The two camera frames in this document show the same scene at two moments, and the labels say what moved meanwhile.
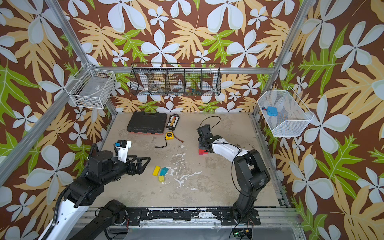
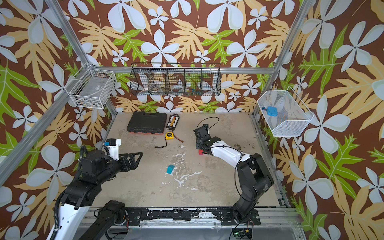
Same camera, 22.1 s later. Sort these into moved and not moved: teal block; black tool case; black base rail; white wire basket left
Moved: teal block
Not moved: black tool case; white wire basket left; black base rail
